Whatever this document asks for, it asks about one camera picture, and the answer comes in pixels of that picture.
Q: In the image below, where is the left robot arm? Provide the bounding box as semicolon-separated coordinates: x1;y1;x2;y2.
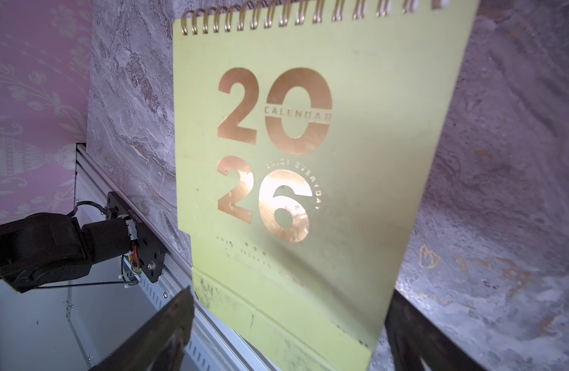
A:
0;213;133;293

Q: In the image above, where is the aluminium mounting rail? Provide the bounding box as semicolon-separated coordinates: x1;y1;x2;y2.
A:
66;144;276;370

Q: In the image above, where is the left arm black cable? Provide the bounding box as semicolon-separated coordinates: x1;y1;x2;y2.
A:
66;200;108;218

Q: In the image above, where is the green calendar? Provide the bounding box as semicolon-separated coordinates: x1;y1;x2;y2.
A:
173;1;479;370

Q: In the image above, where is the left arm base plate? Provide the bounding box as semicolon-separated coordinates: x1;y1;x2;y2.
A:
107;191;168;284

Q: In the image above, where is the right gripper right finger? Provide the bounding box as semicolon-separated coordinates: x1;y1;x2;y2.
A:
385;291;484;371

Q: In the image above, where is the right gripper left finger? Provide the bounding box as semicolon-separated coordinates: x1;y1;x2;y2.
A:
92;288;195;371

